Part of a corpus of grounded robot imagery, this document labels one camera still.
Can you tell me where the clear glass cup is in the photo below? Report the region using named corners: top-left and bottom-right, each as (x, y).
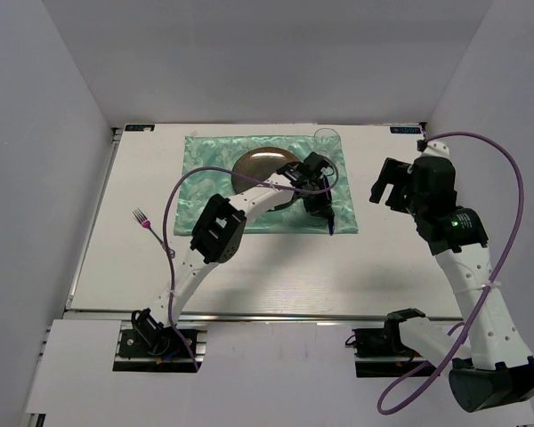
top-left (313, 127), bottom-right (341, 157)

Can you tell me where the brown ceramic plate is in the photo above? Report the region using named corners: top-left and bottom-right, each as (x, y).
top-left (231, 147), bottom-right (300, 211)

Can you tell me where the purple knife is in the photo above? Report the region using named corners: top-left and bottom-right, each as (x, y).
top-left (320, 190), bottom-right (335, 236)

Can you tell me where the green satin cloth napkin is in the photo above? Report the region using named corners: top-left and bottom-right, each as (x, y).
top-left (174, 135), bottom-right (359, 236)

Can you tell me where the ornate iridescent fork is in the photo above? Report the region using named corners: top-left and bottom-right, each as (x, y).
top-left (133, 209), bottom-right (166, 250)

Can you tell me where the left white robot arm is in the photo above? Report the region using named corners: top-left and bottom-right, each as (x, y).
top-left (132, 152), bottom-right (339, 357)

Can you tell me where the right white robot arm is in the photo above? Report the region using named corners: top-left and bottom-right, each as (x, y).
top-left (351, 156), bottom-right (534, 413)

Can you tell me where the right table corner sticker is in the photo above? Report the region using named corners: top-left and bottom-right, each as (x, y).
top-left (390, 126), bottom-right (422, 134)

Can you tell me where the table corner sticker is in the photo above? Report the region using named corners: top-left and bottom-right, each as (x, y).
top-left (390, 126), bottom-right (422, 134)
top-left (124, 124), bottom-right (155, 133)

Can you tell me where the left table corner sticker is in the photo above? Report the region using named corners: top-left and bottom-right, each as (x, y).
top-left (124, 124), bottom-right (155, 133)

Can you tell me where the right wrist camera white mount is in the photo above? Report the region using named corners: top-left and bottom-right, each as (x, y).
top-left (417, 139), bottom-right (450, 159)

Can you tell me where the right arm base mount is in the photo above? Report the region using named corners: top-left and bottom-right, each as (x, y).
top-left (344, 328), bottom-right (425, 379)

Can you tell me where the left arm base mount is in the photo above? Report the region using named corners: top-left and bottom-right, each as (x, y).
top-left (112, 326), bottom-right (206, 374)

